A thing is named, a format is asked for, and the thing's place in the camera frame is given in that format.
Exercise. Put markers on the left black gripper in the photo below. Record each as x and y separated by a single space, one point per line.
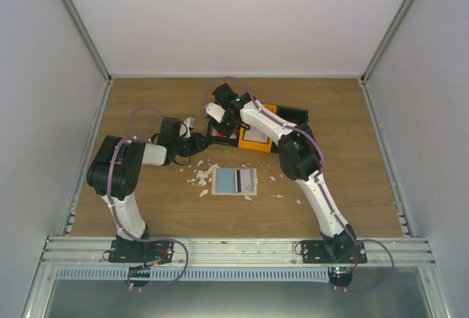
198 143

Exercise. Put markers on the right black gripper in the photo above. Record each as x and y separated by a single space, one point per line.
227 133

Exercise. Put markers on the black bin with red cards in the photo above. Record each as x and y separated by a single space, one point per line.
217 138

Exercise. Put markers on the yellow bin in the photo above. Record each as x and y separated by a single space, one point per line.
270 147

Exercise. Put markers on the beige card holder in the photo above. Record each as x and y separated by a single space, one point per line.
223 182

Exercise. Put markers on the black bin with teal cards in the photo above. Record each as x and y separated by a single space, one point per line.
295 116

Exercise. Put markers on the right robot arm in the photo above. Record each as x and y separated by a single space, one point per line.
300 159

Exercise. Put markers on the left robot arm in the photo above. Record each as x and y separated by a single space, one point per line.
115 170

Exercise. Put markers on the white patterned card stack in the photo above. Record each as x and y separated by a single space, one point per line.
254 135

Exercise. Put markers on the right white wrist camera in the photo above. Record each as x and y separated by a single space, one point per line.
215 111

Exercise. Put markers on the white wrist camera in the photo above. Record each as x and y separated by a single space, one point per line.
187 126
215 111

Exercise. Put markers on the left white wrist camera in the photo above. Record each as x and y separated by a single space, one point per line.
187 126

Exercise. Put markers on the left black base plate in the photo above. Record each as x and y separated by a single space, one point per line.
129 251

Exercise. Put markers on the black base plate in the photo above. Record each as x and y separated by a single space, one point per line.
314 252
129 251

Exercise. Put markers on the grey slotted cable duct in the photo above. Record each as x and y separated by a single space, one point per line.
295 274

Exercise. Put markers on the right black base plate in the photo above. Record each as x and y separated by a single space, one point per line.
314 252

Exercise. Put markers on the aluminium front rail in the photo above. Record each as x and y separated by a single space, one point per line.
238 252

